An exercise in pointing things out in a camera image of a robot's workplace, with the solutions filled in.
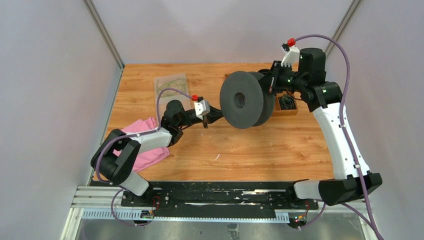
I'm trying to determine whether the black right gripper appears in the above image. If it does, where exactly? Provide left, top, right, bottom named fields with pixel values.
left=255, top=60, right=307, bottom=93

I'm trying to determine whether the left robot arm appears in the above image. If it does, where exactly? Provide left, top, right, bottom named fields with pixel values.
left=90, top=98, right=223, bottom=207

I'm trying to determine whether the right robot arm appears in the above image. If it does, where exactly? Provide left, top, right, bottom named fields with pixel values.
left=262, top=44, right=383, bottom=209

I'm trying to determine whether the green blue rolled tie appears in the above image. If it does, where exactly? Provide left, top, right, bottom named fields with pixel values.
left=278, top=94, right=297, bottom=110

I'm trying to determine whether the wooden compartment tray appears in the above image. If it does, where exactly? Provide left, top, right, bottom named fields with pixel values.
left=220, top=71, right=298, bottom=118

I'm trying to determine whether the clear plastic box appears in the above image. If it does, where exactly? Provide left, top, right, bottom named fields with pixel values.
left=153, top=73, right=192, bottom=117

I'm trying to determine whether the pink folded cloth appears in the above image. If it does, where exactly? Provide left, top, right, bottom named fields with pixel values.
left=121, top=117, right=171, bottom=173

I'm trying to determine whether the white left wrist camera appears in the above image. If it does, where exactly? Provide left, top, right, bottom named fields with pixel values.
left=191, top=94, right=210, bottom=120

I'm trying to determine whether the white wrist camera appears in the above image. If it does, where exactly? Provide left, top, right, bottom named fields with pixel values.
left=281, top=38, right=300, bottom=67
left=191, top=94, right=210, bottom=120

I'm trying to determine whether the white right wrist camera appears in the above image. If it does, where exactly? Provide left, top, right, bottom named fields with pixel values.
left=281, top=38, right=300, bottom=67

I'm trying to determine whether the green wire in box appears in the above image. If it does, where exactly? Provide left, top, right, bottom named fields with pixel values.
left=156, top=77, right=188, bottom=97

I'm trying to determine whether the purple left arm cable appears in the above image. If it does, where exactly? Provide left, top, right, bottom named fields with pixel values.
left=95, top=87, right=195, bottom=228

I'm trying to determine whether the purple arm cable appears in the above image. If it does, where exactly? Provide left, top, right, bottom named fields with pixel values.
left=95, top=87, right=195, bottom=228
left=294, top=34, right=385, bottom=240

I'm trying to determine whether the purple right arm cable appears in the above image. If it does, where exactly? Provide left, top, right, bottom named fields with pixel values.
left=294, top=34, right=385, bottom=240

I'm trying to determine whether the aluminium frame post right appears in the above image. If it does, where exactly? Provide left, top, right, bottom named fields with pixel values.
left=309, top=0, right=362, bottom=147

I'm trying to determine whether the aluminium frame post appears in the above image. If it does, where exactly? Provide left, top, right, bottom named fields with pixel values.
left=309, top=0, right=362, bottom=147
left=82, top=0, right=125, bottom=72

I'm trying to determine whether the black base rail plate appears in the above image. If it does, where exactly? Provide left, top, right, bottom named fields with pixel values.
left=114, top=181, right=319, bottom=223

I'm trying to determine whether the aluminium frame post left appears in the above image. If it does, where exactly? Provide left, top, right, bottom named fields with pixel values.
left=82, top=0, right=125, bottom=72

